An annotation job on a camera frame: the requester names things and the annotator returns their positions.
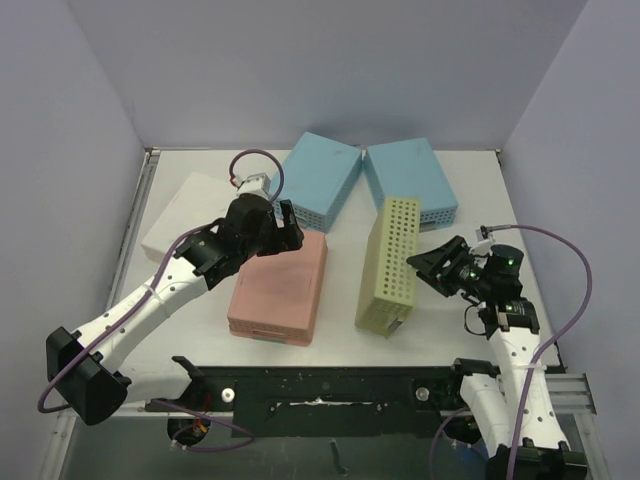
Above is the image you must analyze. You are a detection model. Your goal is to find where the pink plastic basket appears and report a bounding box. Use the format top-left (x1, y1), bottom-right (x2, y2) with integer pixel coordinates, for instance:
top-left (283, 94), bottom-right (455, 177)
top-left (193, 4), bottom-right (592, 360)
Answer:
top-left (227, 230), bottom-right (328, 346)

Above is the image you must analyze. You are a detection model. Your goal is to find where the green plastic basket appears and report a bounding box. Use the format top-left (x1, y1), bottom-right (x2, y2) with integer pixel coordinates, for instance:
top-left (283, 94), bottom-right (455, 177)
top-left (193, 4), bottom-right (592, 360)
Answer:
top-left (354, 196), bottom-right (421, 338)

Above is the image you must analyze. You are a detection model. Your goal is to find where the white perforated plastic basket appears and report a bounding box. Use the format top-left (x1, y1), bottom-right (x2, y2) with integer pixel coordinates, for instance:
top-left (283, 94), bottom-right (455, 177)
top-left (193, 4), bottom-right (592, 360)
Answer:
top-left (140, 173), bottom-right (236, 264)

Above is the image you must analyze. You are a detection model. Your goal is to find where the blue perforated plastic basket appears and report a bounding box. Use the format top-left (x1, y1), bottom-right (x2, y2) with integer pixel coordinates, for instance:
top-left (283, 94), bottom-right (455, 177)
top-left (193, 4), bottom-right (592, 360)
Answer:
top-left (363, 138), bottom-right (458, 231)

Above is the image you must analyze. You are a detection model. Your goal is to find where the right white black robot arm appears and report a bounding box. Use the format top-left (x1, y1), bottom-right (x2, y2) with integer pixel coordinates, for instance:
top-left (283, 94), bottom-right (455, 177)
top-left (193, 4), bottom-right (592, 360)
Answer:
top-left (407, 236), bottom-right (588, 479)

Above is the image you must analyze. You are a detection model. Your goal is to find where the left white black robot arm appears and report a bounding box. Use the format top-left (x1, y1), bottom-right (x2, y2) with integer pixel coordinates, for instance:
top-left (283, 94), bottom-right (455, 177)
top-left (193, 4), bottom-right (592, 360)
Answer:
top-left (37, 193), bottom-right (304, 425)

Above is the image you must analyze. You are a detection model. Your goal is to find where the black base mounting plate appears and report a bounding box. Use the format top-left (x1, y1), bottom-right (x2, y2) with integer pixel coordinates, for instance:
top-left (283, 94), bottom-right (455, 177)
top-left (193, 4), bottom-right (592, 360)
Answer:
top-left (175, 357), bottom-right (499, 438)

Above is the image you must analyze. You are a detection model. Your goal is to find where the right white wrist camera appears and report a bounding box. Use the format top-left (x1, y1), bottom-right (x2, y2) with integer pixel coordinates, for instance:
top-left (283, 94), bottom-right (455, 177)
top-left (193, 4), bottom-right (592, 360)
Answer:
top-left (471, 226), bottom-right (495, 257)

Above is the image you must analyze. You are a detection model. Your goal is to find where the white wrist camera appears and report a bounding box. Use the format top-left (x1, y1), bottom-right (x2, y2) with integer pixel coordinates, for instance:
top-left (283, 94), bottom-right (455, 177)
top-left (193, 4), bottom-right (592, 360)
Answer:
top-left (230, 173), bottom-right (271, 200)
top-left (471, 226), bottom-right (495, 257)

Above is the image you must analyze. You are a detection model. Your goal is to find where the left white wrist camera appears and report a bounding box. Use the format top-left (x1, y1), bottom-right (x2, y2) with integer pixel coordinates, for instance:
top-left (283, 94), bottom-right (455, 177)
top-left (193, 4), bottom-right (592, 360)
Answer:
top-left (230, 173), bottom-right (271, 200)

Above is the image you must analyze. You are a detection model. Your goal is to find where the aluminium rail frame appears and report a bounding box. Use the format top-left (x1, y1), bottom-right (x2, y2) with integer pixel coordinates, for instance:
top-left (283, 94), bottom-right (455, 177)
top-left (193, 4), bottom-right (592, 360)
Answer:
top-left (546, 373), bottom-right (597, 415)

